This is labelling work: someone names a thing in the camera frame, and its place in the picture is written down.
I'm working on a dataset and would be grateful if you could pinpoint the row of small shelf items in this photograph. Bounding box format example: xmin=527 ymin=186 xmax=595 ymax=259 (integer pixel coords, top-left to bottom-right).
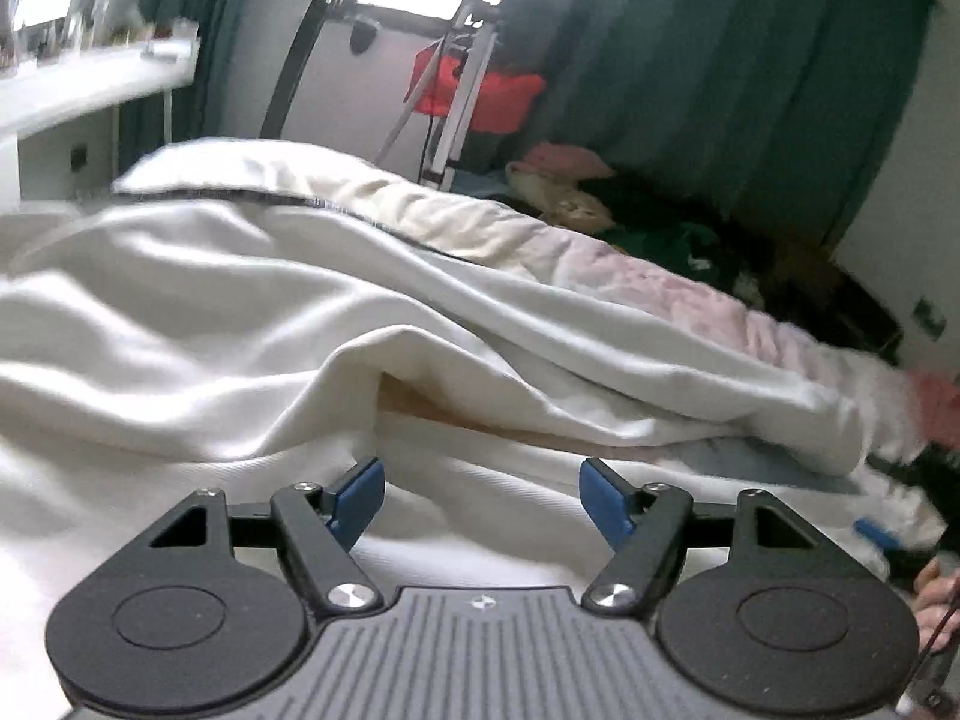
xmin=0 ymin=13 xmax=197 ymax=74

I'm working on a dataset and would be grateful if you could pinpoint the pile of mixed clothes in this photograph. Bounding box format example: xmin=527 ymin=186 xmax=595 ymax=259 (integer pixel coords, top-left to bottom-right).
xmin=504 ymin=141 xmax=758 ymax=293

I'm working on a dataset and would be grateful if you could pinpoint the white garment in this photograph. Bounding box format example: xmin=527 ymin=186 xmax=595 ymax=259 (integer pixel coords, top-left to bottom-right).
xmin=0 ymin=201 xmax=865 ymax=478

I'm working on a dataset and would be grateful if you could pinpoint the white shelf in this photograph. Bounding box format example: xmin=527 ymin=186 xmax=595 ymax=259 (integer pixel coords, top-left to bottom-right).
xmin=0 ymin=36 xmax=203 ymax=140

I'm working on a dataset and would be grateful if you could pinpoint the pink cloth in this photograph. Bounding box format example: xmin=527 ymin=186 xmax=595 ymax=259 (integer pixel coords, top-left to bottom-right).
xmin=904 ymin=369 xmax=960 ymax=446

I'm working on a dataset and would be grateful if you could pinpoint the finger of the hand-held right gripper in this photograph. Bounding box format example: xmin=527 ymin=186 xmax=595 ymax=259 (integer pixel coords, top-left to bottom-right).
xmin=855 ymin=516 xmax=913 ymax=578

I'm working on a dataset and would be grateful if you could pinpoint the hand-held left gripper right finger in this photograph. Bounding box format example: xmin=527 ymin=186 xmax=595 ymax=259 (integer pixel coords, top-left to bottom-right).
xmin=579 ymin=457 xmax=827 ymax=614

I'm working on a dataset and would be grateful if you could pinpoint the red bag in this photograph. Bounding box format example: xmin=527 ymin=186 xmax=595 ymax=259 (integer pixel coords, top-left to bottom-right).
xmin=405 ymin=43 xmax=545 ymax=137

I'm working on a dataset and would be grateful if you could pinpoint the green curtain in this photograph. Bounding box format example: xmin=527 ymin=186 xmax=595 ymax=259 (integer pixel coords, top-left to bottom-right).
xmin=507 ymin=0 xmax=934 ymax=259
xmin=118 ymin=0 xmax=340 ymax=160

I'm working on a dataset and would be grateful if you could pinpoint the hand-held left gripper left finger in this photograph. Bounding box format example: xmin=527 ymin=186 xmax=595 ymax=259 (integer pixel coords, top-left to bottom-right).
xmin=150 ymin=456 xmax=386 ymax=614

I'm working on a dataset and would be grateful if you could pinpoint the silver camera tripod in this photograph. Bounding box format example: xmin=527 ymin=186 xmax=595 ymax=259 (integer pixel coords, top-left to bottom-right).
xmin=375 ymin=0 xmax=512 ymax=191

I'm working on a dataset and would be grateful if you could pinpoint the black curved pole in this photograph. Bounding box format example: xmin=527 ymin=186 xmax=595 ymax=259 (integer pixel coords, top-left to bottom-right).
xmin=259 ymin=0 xmax=370 ymax=142

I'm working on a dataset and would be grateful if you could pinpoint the pale pink blanket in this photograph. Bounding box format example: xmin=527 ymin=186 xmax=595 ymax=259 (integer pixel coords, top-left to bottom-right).
xmin=525 ymin=231 xmax=908 ymax=421

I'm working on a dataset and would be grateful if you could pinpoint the person's right hand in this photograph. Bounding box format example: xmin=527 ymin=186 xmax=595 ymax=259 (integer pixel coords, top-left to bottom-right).
xmin=915 ymin=559 xmax=960 ymax=641

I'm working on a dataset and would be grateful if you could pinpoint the cream duvet with dark piping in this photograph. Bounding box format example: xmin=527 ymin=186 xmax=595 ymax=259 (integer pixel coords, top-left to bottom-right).
xmin=111 ymin=138 xmax=601 ymax=272

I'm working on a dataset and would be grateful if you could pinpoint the white bed sheet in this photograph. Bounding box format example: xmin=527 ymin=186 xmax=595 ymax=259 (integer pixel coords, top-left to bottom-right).
xmin=0 ymin=412 xmax=938 ymax=720

